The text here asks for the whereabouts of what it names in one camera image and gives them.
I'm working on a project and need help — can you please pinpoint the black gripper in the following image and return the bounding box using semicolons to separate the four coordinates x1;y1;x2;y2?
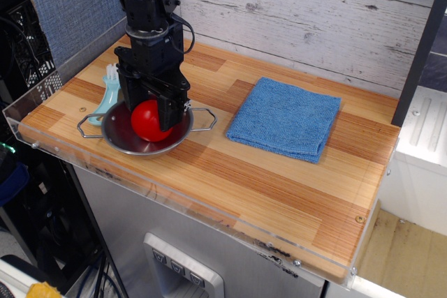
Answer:
115;24;190;131

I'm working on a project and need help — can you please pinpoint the red ball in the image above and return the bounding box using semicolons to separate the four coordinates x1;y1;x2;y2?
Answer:
131;100;173;142

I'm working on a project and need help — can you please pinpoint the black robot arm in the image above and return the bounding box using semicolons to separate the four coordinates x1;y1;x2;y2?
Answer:
31;0;190;131

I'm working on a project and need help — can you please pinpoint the blue folded cloth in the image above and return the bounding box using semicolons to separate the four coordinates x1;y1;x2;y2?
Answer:
226;77;342;163

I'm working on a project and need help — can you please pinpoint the yellow object at corner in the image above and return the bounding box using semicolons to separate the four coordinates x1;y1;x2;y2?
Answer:
25;282;62;298

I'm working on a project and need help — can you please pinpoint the light blue scrub brush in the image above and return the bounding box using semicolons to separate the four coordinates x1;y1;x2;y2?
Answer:
88;64;121;126

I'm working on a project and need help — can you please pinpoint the black plastic crate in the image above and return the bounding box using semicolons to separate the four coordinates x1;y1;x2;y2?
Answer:
1;0;55;93

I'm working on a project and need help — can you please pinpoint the steel toy appliance cabinet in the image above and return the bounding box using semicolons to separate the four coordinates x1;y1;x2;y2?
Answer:
74;167;326;297

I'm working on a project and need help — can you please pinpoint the clear acrylic table guard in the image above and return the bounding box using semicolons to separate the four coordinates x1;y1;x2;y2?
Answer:
6;33;399;296

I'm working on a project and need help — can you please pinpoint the white grooved sink unit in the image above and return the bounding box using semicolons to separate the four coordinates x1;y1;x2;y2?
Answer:
378;87;446;235

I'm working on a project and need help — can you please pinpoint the steel bowl with handles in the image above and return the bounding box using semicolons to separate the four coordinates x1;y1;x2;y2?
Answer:
77;101;217;158

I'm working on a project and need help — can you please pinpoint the dark right vertical post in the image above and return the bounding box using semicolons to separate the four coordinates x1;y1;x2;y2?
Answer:
391;0;446;127

